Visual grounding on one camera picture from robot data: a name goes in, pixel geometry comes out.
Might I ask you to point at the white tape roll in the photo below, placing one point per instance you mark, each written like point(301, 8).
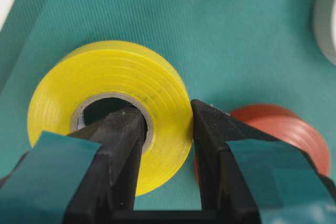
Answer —
point(324, 27)

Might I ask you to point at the green table cloth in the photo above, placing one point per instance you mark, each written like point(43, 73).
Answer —
point(229, 53)

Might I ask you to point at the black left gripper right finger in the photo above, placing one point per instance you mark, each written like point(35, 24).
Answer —
point(248, 176)

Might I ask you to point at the yellow tape roll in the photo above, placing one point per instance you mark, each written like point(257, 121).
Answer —
point(128, 71)

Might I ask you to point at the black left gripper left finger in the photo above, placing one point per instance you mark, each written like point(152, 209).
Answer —
point(78, 178)

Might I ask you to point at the red tape roll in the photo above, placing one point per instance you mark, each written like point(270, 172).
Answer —
point(294, 134)

